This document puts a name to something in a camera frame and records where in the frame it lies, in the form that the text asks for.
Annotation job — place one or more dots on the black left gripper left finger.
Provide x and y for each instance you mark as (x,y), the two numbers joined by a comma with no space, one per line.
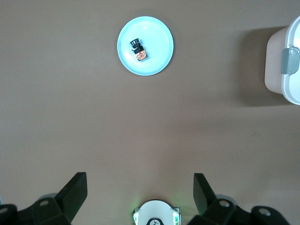
(70,194)

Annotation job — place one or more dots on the light blue round plate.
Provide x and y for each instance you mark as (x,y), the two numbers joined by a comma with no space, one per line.
(159,47)

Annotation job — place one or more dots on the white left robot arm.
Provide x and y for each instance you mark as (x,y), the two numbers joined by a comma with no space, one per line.
(154,209)

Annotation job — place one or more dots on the black orange push-button switch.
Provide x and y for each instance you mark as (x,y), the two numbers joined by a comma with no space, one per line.
(140,54)

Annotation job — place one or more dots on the white lidded container box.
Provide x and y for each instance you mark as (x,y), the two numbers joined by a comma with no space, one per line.
(274,61)

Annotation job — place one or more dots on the brown table cover mat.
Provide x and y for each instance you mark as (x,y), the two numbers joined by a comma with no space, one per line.
(70,105)

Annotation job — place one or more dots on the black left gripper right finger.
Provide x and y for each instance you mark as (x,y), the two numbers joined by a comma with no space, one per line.
(204,197)

